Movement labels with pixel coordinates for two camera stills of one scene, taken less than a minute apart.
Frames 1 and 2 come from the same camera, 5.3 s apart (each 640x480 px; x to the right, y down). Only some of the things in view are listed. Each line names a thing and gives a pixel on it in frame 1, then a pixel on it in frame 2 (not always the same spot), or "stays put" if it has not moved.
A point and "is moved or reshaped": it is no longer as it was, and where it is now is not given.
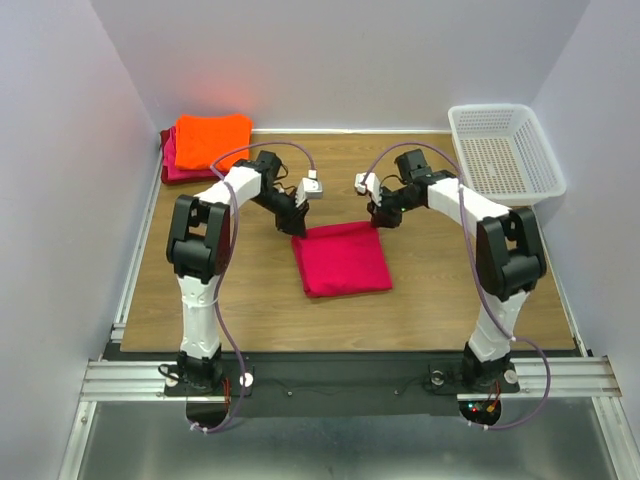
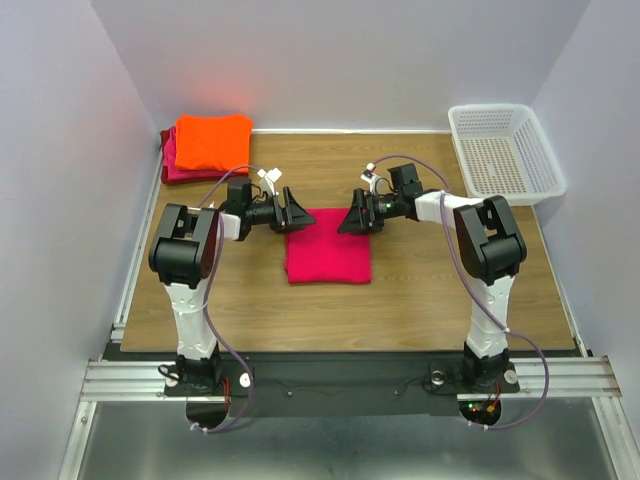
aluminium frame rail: x=545 y=379 stays put
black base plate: x=343 y=383 stays put
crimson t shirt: x=340 y=259 is moved or reshaped
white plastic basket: x=503 y=152 stays put
